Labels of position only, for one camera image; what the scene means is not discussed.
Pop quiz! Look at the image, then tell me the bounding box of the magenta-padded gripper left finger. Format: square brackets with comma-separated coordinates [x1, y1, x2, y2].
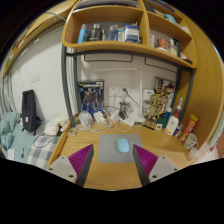
[45, 143, 95, 187]

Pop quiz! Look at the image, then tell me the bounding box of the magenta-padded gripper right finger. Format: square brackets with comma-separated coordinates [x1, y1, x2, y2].
[132, 143, 180, 186]

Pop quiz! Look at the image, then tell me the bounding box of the light blue computer mouse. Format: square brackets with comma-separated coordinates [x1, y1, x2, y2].
[116, 137, 131, 154]

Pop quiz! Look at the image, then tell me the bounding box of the grey rectangular mouse pad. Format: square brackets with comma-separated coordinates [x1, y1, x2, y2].
[97, 133, 145, 164]

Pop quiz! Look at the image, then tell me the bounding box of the blue and white plaid blanket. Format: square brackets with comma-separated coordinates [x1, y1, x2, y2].
[25, 134, 61, 169]

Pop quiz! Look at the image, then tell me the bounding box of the small white cup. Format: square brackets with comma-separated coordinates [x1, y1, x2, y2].
[188, 148, 201, 160]

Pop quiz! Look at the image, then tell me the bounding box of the white mug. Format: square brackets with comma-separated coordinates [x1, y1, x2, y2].
[184, 133, 199, 150]

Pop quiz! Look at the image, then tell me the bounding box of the white crumpled tissue pack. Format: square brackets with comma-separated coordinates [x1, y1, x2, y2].
[43, 116, 69, 137]

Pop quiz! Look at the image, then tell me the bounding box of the white bottle with red cap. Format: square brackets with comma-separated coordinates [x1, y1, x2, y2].
[164, 108, 181, 136]

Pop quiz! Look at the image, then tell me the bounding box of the teal striped bed sheet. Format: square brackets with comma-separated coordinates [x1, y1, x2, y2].
[6, 124, 41, 164]

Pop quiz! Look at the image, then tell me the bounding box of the red and yellow snack can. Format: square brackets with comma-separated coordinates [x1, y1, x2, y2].
[180, 113, 199, 143]

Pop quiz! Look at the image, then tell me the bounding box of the clear dome-shaped gadget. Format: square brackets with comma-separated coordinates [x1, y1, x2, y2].
[78, 110, 93, 129]

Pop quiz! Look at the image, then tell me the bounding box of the white power strip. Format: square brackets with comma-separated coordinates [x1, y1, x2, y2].
[116, 117, 136, 128]

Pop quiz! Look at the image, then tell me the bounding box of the brown tree creature figurine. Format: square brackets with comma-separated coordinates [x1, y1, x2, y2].
[145, 94, 167, 129]

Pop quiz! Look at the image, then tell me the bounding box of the white charger block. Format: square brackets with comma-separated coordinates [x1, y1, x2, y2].
[93, 111, 107, 125]

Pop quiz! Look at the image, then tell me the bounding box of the black backpack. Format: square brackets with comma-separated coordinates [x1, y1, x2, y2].
[21, 89, 42, 133]

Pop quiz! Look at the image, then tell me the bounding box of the teal pillow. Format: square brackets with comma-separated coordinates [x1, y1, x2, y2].
[0, 111, 19, 149]

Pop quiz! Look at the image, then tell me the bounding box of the silver metal cup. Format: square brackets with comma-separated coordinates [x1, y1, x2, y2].
[119, 101, 131, 118]

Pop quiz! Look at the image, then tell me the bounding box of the robot model kit box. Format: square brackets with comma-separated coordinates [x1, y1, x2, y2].
[78, 79, 106, 116]

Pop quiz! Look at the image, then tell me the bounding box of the colourful printed box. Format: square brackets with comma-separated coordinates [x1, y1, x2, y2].
[153, 77, 176, 108]

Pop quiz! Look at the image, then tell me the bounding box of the wooden shelf unit with items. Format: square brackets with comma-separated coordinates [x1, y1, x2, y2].
[61, 0, 198, 69]

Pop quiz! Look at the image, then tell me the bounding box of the white tangled cable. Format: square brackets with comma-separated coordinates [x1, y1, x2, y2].
[78, 106, 134, 134]

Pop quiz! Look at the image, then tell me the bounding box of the white wall-mounted box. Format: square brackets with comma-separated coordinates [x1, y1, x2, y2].
[142, 88, 155, 101]

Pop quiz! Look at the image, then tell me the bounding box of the grey metal shelf frame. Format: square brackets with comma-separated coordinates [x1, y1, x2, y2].
[60, 44, 198, 128]

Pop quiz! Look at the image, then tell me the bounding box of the white wall socket plate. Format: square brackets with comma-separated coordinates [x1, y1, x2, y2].
[108, 86, 120, 98]

